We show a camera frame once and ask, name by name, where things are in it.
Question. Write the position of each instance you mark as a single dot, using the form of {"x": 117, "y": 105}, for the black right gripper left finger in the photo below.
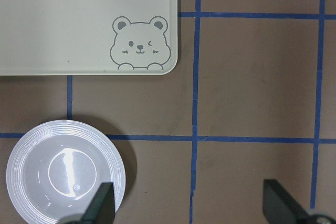
{"x": 102, "y": 207}

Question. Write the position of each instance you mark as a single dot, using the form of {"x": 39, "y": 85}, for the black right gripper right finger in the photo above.
{"x": 279, "y": 206}

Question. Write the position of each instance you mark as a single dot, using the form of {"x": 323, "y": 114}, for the cream bear tray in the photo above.
{"x": 88, "y": 37}

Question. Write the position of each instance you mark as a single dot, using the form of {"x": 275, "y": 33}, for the white round plate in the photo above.
{"x": 56, "y": 168}

